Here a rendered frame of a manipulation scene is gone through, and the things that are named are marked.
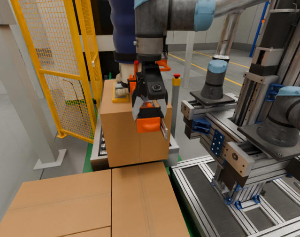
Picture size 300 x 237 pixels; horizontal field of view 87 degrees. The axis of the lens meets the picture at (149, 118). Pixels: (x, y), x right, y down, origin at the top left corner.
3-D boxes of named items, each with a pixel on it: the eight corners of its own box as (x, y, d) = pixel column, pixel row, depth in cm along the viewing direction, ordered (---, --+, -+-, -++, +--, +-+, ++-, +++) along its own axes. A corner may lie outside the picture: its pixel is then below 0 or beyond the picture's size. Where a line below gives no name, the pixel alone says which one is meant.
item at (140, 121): (134, 120, 58) (134, 107, 55) (154, 118, 59) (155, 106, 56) (137, 133, 51) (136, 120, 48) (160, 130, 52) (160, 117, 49)
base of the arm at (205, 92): (213, 90, 121) (216, 77, 116) (227, 98, 109) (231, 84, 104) (196, 92, 118) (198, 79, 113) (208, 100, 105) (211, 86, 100)
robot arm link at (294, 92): (289, 111, 72) (304, 82, 65) (314, 128, 61) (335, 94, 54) (262, 110, 73) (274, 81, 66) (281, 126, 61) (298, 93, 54)
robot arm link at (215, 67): (203, 83, 106) (207, 62, 99) (206, 77, 116) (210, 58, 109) (223, 85, 101) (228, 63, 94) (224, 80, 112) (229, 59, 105)
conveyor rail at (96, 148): (105, 84, 325) (103, 75, 315) (108, 84, 326) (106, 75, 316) (94, 175, 131) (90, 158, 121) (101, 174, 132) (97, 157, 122)
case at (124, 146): (110, 120, 154) (104, 79, 133) (150, 116, 161) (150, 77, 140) (109, 167, 103) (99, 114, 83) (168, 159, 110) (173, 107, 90)
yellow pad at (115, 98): (113, 84, 123) (112, 78, 121) (126, 83, 125) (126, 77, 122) (112, 103, 95) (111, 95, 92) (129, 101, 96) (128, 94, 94)
